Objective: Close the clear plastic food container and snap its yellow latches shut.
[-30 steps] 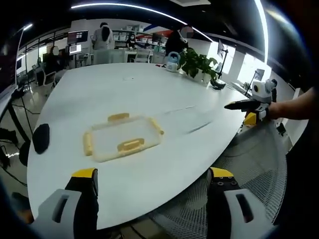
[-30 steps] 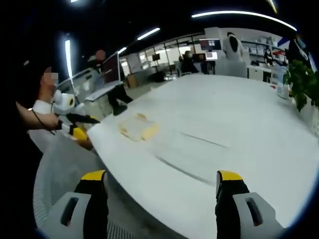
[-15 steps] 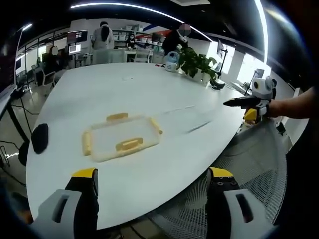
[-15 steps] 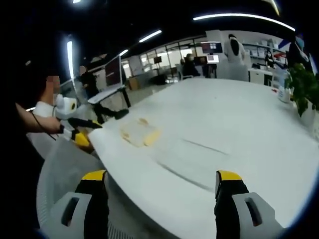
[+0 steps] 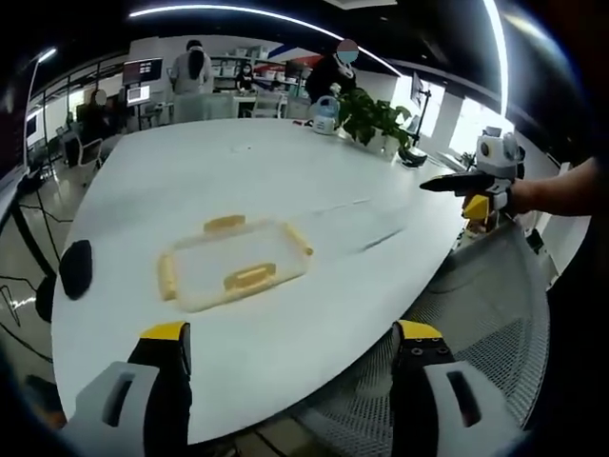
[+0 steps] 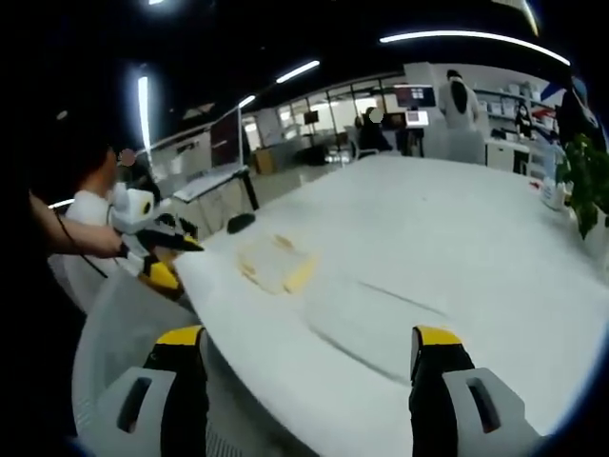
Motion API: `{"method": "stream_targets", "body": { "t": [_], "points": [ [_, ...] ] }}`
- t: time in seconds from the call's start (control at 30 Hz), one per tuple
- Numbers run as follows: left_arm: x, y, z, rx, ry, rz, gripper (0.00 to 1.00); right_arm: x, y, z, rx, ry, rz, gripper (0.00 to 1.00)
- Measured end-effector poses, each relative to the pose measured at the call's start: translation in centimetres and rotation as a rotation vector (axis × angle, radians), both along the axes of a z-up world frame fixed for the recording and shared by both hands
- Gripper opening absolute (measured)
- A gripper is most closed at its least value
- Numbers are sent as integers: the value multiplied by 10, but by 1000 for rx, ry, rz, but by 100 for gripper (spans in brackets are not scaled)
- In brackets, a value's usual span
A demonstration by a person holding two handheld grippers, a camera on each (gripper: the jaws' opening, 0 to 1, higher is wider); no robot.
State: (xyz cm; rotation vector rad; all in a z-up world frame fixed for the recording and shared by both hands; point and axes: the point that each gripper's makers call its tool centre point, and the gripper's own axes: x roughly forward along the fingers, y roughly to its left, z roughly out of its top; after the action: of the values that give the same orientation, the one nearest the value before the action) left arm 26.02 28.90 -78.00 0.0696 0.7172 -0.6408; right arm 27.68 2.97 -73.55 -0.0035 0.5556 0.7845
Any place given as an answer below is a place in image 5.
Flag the green potted plant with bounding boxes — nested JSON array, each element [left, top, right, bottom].
[[338, 87, 413, 156]]

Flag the dark monitor screen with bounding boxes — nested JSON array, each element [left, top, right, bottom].
[[122, 57, 164, 88]]

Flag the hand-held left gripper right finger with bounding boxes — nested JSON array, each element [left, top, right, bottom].
[[389, 319, 527, 457]]

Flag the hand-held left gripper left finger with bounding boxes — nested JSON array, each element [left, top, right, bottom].
[[60, 321, 194, 457]]

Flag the clear lid with yellow clips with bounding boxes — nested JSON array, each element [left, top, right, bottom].
[[156, 213, 316, 314]]

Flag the black stand with clamp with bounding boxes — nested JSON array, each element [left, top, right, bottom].
[[398, 71, 435, 167]]

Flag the ceiling light strip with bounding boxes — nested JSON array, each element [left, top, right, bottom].
[[128, 6, 402, 76]]

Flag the black floor cable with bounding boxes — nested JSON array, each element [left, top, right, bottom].
[[0, 270, 54, 361]]

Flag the small white screen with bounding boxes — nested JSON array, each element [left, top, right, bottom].
[[126, 85, 151, 108]]

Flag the white and blue device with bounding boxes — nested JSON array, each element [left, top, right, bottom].
[[310, 94, 342, 137]]

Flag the grey mesh office chair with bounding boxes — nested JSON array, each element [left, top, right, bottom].
[[293, 221, 553, 447]]

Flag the white office chair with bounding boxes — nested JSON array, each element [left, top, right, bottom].
[[250, 89, 285, 120]]

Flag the white mesh chair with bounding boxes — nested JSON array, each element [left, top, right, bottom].
[[65, 131, 105, 169]]

